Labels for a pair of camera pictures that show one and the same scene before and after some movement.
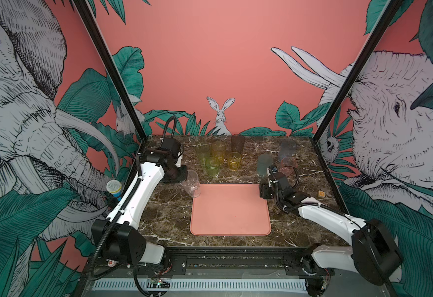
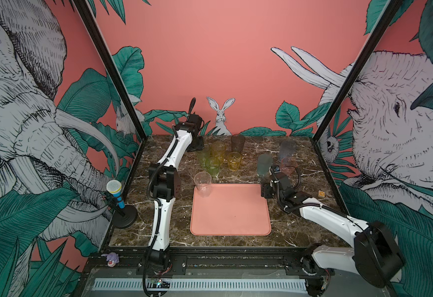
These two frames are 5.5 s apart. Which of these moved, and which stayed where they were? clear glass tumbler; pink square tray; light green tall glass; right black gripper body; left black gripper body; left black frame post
Moved: clear glass tumbler; left black gripper body
Stayed: left black frame post; right black gripper body; pink square tray; light green tall glass
